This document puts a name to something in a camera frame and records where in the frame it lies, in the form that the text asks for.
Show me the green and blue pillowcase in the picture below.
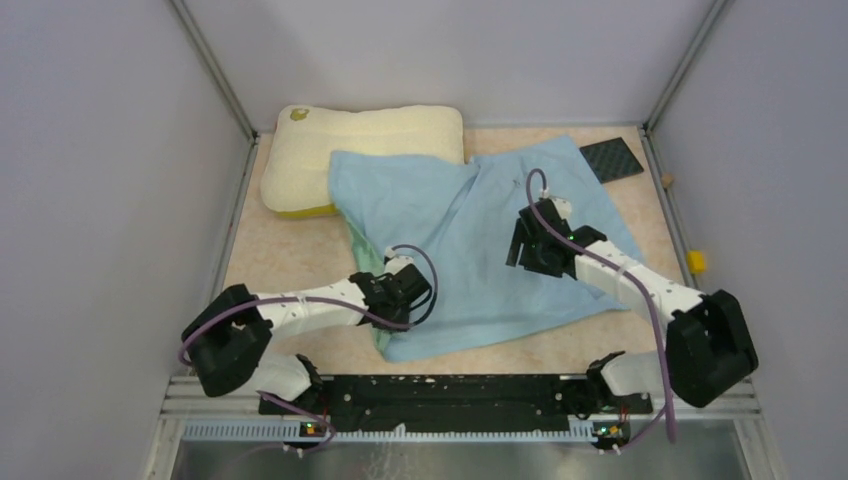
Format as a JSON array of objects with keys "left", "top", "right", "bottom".
[{"left": 328, "top": 136, "right": 641, "bottom": 363}]

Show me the cream yellow pillow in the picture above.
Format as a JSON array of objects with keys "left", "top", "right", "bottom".
[{"left": 259, "top": 103, "right": 466, "bottom": 221}]

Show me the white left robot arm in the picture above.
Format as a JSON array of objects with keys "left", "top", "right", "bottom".
[{"left": 178, "top": 255, "right": 438, "bottom": 414}]

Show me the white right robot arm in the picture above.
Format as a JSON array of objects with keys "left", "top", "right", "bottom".
[{"left": 507, "top": 197, "right": 760, "bottom": 412}]

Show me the black textured square mat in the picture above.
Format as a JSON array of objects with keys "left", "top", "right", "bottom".
[{"left": 579, "top": 137, "right": 644, "bottom": 184}]

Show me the small tan wooden block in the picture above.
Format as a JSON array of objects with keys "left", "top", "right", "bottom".
[{"left": 661, "top": 173, "right": 675, "bottom": 189}]

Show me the small yellow block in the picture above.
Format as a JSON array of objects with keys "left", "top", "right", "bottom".
[{"left": 686, "top": 250, "right": 708, "bottom": 275}]

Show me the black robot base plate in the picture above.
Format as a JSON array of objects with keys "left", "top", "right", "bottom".
[{"left": 293, "top": 374, "right": 653, "bottom": 433}]

